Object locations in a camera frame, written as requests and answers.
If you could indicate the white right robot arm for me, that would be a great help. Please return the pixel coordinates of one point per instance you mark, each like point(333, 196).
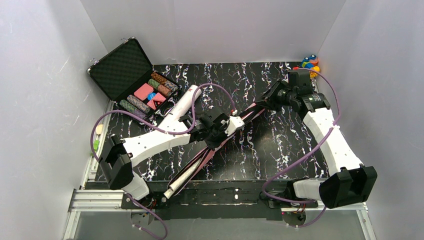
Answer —
point(350, 181)

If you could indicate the green clip on rail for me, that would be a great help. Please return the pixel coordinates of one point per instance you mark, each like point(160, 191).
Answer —
point(95, 144)

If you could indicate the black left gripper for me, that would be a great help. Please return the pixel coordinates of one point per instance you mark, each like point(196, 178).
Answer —
point(216, 133)

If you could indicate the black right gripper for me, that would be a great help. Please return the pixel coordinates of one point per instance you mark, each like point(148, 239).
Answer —
point(271, 96)

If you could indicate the black poker chip case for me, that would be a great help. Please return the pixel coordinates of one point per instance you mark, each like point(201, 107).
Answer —
point(126, 74)

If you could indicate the beige wooden block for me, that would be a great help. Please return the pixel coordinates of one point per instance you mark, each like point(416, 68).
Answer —
point(99, 129)

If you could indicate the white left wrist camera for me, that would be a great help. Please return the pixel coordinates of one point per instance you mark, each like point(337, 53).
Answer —
point(234, 123)

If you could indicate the white shuttlecock tube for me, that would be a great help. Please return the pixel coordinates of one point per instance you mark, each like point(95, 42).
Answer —
point(180, 107)

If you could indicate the pink racket cover bag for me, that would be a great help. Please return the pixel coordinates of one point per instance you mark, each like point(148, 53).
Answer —
point(252, 112)

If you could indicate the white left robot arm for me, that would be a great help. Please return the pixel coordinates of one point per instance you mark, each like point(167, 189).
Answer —
point(119, 156)

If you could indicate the pink badminton racket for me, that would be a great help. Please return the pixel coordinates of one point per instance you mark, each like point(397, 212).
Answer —
point(184, 176)

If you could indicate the black front mounting base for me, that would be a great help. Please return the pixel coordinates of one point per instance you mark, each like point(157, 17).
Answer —
point(219, 199)

